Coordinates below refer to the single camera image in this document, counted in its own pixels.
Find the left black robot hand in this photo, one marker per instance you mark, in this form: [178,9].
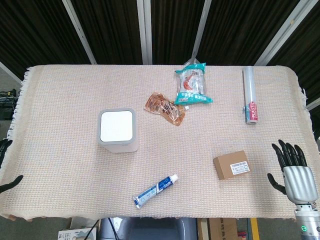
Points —
[3,147]

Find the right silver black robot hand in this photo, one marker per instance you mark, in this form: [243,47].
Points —
[298,182]

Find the white square box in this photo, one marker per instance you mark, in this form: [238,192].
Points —
[116,126]

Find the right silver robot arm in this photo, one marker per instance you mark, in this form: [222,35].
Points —
[307,225]

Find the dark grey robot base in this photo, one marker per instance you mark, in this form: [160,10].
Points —
[155,230]

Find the black electronic equipment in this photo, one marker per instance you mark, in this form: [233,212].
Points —
[7,100]

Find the brown cardboard box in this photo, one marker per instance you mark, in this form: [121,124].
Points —
[228,165]

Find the beige woven tablecloth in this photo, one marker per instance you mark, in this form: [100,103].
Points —
[75,175]

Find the printed cardboard carton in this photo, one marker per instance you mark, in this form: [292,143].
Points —
[220,230]

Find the plastic wrap roll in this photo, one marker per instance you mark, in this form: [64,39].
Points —
[250,87]

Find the white printed box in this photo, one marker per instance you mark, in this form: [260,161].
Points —
[75,235]

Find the teal snack bag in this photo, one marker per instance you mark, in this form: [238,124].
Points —
[191,85]

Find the blue white toothpaste tube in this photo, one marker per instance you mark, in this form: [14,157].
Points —
[152,191]

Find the brown snack pouch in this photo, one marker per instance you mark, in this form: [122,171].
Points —
[162,106]

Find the white metal frame post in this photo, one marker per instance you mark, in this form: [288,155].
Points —
[145,30]
[201,30]
[282,32]
[78,30]
[10,72]
[313,105]

